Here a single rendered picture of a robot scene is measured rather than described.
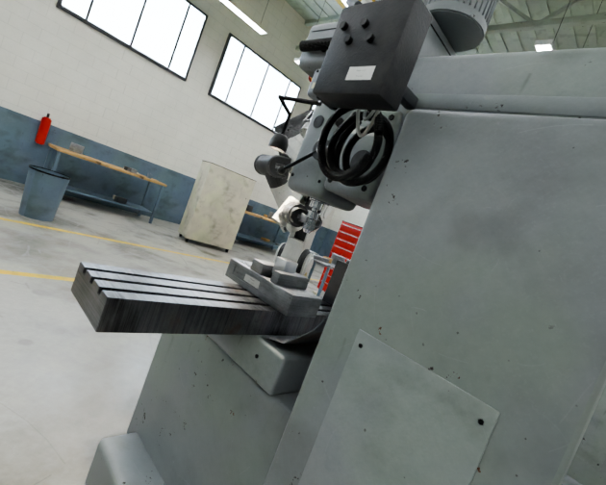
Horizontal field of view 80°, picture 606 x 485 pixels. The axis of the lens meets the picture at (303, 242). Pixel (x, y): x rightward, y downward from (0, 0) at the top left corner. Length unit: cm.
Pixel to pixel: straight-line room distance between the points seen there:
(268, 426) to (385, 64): 95
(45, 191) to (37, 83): 315
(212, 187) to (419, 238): 665
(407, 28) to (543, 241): 48
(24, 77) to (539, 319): 829
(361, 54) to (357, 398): 73
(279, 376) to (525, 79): 94
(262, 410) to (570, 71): 110
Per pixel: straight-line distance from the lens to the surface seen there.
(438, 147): 84
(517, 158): 78
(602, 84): 95
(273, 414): 112
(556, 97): 95
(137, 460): 165
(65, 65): 855
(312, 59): 140
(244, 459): 123
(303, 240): 199
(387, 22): 89
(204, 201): 730
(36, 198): 577
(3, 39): 845
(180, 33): 924
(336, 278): 155
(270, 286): 120
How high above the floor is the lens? 123
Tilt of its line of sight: 4 degrees down
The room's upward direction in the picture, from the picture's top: 21 degrees clockwise
